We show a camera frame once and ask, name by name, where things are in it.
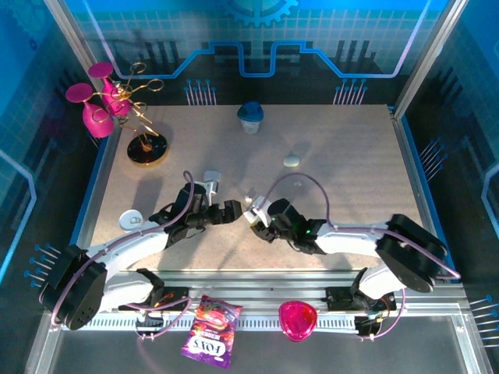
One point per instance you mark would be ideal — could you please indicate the white square earbud case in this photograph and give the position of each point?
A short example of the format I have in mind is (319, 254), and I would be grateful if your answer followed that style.
(212, 175)

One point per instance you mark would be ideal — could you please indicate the mint green earbud case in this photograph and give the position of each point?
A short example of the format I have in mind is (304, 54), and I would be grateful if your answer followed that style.
(291, 161)

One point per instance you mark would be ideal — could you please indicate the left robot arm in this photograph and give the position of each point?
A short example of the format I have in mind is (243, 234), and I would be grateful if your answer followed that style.
(128, 245)

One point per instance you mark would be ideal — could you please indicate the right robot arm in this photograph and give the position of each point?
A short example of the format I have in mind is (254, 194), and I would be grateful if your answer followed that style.
(351, 241)

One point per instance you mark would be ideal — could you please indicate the white and orange drink can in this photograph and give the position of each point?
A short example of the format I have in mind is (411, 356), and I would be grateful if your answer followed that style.
(130, 221)

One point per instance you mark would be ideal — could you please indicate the white cup with blue lid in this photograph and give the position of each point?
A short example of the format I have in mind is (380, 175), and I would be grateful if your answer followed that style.
(249, 124)

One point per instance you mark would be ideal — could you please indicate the translucent heart-shaped plastic bowl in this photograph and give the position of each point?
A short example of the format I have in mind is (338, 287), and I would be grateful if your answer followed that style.
(298, 319)

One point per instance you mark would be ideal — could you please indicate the small black controller box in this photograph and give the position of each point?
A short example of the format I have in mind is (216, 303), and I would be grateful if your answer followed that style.
(366, 325)
(150, 322)

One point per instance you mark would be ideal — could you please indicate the purple candy bag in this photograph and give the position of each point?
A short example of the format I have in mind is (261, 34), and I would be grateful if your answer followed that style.
(206, 343)

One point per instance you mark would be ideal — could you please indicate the pink wine glass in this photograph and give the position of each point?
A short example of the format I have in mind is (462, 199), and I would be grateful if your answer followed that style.
(97, 124)
(117, 105)

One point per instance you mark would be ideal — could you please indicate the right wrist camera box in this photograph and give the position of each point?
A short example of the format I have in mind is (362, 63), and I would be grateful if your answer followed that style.
(259, 210)

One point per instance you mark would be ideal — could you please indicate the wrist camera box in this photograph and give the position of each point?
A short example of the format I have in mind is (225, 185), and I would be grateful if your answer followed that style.
(212, 188)
(259, 210)

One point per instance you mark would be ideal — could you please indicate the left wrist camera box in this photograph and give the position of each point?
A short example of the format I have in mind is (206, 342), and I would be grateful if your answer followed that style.
(212, 188)

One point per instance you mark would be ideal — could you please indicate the aluminium frame rail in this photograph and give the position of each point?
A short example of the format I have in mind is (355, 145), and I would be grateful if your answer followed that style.
(253, 284)

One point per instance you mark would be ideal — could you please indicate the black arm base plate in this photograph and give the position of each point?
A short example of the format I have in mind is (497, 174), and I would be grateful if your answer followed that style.
(175, 300)
(339, 300)

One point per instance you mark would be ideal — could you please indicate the aluminium frame post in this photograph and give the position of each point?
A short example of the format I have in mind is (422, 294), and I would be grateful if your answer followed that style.
(76, 43)
(432, 43)

